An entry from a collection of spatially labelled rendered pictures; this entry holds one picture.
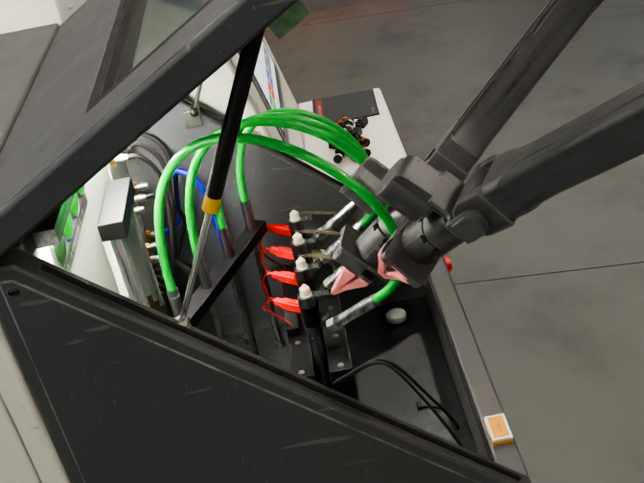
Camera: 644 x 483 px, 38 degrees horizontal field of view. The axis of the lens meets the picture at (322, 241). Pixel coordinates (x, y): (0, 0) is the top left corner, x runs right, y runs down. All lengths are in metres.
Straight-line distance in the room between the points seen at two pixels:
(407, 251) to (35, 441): 0.51
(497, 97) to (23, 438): 0.77
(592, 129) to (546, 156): 0.07
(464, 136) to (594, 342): 1.79
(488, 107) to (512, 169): 0.33
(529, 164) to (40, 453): 0.66
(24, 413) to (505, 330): 2.17
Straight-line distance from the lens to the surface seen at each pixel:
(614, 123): 0.92
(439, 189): 1.10
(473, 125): 1.33
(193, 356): 1.08
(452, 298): 1.65
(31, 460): 1.21
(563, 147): 0.96
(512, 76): 1.34
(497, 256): 3.45
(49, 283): 1.03
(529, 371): 2.94
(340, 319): 1.35
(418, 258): 1.19
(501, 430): 1.38
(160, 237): 1.38
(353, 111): 2.32
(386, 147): 2.12
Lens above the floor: 1.92
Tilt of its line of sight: 31 degrees down
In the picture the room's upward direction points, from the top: 11 degrees counter-clockwise
